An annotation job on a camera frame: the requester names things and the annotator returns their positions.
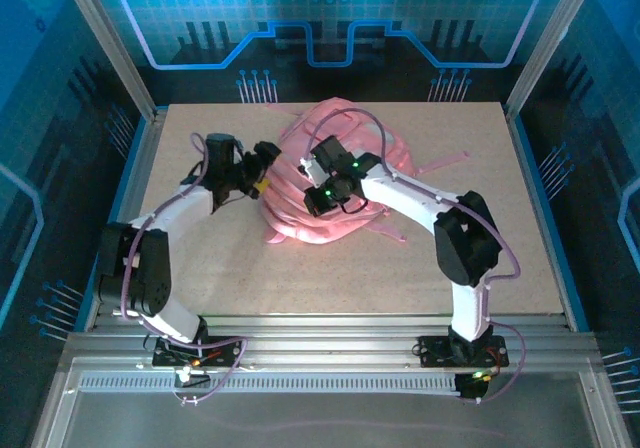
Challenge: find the pink backpack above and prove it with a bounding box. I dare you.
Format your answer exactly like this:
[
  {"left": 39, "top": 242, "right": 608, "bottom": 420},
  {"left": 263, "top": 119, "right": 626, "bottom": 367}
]
[{"left": 259, "top": 96, "right": 472, "bottom": 247}]

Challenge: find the grey metal panel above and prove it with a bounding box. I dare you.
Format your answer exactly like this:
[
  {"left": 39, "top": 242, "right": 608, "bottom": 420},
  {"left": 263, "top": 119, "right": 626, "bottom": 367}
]
[{"left": 29, "top": 357, "right": 634, "bottom": 448}]

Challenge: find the black controller box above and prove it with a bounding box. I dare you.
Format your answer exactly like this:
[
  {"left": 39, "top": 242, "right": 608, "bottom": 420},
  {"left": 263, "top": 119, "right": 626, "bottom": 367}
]
[{"left": 453, "top": 370, "right": 495, "bottom": 403}]

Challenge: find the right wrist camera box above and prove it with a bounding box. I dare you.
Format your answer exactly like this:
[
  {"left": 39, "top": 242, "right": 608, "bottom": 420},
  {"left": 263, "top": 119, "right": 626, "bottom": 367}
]
[{"left": 298, "top": 135, "right": 357, "bottom": 182}]

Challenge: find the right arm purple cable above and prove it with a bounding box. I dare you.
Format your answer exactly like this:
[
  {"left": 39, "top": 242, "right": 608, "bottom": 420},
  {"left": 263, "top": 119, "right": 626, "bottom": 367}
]
[{"left": 304, "top": 107, "right": 527, "bottom": 405}]

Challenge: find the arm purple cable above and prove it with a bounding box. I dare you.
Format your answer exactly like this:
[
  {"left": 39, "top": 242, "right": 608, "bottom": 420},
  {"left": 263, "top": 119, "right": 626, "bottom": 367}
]
[
  {"left": 119, "top": 132, "right": 249, "bottom": 408},
  {"left": 304, "top": 107, "right": 527, "bottom": 405}
]

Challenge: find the aluminium side rail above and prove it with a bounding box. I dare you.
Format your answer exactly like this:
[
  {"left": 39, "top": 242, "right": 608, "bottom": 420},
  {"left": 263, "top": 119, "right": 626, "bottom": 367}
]
[{"left": 82, "top": 110, "right": 164, "bottom": 332}]

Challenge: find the aluminium mounting rail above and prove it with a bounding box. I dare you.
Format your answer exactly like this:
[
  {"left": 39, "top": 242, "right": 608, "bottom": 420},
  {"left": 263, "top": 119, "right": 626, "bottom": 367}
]
[{"left": 59, "top": 312, "right": 604, "bottom": 372}]

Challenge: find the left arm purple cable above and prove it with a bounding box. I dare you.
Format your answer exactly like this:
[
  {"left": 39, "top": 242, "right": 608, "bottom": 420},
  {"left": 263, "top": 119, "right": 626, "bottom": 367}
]
[{"left": 119, "top": 132, "right": 249, "bottom": 408}]

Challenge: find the aluminium frame post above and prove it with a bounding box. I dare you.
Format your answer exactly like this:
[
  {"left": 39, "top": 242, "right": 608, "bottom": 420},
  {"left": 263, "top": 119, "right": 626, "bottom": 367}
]
[
  {"left": 503, "top": 0, "right": 604, "bottom": 123},
  {"left": 53, "top": 0, "right": 162, "bottom": 122}
]

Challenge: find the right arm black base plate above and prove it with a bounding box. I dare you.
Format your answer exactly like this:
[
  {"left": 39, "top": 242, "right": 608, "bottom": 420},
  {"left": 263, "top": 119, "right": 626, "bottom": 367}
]
[{"left": 416, "top": 335, "right": 511, "bottom": 369}]

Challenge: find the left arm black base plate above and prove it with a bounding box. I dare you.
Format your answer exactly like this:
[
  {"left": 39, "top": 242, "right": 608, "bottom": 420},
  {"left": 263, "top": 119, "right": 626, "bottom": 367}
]
[{"left": 151, "top": 335, "right": 247, "bottom": 369}]

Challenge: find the slotted grey cable duct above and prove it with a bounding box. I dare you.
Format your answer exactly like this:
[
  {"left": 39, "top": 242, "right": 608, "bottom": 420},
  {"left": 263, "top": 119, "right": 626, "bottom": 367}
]
[{"left": 78, "top": 373, "right": 464, "bottom": 395}]

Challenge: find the blue side rail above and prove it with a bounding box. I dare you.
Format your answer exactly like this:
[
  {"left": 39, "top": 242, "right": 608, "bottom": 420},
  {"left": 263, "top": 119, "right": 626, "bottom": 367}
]
[{"left": 505, "top": 110, "right": 594, "bottom": 332}]

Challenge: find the white cable connector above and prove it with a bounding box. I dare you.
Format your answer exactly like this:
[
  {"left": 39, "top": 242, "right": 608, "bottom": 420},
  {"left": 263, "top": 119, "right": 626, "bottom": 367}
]
[{"left": 174, "top": 367, "right": 211, "bottom": 389}]

